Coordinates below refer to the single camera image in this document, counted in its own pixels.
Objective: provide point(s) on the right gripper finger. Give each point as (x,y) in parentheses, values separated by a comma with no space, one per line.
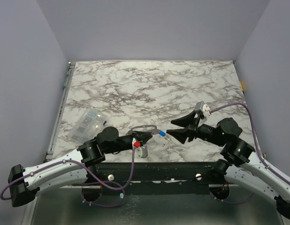
(181,135)
(190,119)

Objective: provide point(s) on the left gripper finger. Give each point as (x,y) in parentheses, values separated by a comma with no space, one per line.
(141,141)
(139,134)

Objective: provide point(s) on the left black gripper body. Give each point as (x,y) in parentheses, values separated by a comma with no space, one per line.
(125,143)

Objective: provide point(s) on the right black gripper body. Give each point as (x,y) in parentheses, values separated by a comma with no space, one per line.
(193,129)

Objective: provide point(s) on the blue tagged key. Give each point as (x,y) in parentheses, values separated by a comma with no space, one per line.
(164,135)

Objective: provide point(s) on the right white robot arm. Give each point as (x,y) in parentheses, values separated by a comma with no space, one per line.
(240,164)

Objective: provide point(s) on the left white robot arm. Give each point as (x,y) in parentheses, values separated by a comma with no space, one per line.
(75,167)

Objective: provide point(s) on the clear plastic parts box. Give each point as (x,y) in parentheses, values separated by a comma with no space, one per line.
(88,126)

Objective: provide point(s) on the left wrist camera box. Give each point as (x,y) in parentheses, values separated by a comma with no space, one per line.
(141,152)

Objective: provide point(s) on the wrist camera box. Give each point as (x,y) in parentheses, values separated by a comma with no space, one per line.
(202,110)
(141,152)

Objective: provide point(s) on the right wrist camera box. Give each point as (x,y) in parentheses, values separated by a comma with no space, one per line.
(202,110)

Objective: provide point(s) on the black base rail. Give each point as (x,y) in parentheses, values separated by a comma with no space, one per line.
(161,178)

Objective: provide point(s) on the left side metal rail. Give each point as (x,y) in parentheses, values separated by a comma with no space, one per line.
(69,74)

